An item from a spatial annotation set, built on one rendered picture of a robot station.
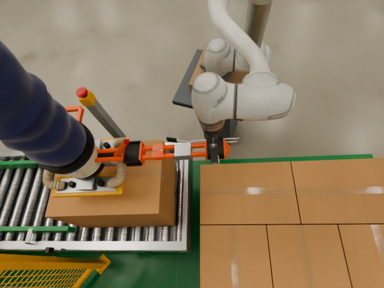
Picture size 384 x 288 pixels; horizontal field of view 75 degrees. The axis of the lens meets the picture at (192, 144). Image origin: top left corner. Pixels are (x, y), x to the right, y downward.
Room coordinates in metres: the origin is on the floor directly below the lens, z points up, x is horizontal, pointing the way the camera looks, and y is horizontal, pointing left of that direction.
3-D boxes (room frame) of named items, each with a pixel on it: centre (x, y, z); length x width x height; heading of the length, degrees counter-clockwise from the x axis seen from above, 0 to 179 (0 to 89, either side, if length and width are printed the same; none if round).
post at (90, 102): (1.13, 0.54, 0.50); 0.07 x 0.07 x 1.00; 74
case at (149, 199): (0.58, 0.49, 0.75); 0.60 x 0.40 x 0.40; 75
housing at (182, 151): (0.47, 0.04, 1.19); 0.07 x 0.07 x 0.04; 75
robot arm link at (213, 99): (0.43, -0.10, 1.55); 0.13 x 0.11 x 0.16; 68
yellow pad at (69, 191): (0.50, 0.52, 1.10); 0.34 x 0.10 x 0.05; 75
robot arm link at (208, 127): (0.44, -0.09, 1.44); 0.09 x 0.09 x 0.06
